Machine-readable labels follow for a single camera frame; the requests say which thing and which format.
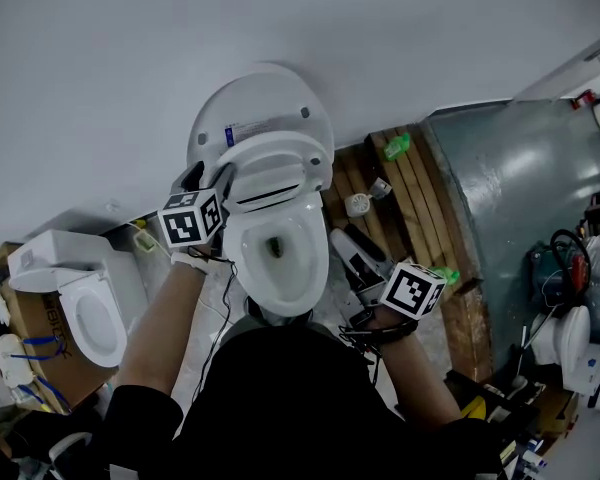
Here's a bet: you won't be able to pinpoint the person's left forearm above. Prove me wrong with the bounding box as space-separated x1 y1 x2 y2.
113 260 216 400

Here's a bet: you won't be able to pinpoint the red wall fixture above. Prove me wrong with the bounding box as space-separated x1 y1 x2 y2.
571 89 597 112

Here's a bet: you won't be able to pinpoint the white toilet lying sideways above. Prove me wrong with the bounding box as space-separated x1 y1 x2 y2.
528 305 600 413

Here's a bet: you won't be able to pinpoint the green machine with black hose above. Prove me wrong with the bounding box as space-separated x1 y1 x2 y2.
528 227 592 312

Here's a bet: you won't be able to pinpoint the white toilet seat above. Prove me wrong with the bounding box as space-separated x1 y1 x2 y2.
213 131 335 215

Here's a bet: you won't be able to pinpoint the white wall socket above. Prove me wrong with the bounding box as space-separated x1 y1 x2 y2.
131 227 157 254

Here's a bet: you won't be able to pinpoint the green plastic bottle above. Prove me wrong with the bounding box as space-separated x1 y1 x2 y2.
383 132 413 162
428 265 462 285

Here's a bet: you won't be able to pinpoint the brown cardboard box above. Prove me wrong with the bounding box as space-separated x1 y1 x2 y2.
0 287 117 415

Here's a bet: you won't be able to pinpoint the yellow plastic piece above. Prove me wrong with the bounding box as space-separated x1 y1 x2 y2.
458 396 487 420

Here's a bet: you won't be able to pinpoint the person's right forearm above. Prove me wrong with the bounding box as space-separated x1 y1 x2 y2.
368 317 462 430

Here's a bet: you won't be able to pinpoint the white toilet lid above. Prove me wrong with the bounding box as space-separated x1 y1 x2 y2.
186 62 336 169

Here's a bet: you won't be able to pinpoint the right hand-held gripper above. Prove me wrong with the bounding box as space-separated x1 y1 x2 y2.
328 224 449 330

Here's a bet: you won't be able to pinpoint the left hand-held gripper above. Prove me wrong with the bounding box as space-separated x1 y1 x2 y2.
157 160 238 250

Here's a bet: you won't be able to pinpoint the wooden pallet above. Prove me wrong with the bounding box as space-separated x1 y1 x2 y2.
323 124 495 385

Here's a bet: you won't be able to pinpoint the white toilet bowl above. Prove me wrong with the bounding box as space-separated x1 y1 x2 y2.
221 191 331 320

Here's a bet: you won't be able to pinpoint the white wrist strap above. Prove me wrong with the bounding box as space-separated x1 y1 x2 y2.
170 250 212 275

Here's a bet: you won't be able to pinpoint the white toilet with closed seat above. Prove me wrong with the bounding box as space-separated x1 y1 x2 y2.
6 227 149 370

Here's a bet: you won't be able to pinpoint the black wrist strap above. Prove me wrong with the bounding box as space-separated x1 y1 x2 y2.
337 317 421 352

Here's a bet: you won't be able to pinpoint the person's black clothing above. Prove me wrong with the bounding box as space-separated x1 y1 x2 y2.
102 315 504 480

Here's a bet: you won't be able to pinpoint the thin black cable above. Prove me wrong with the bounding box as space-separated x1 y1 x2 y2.
190 255 239 405

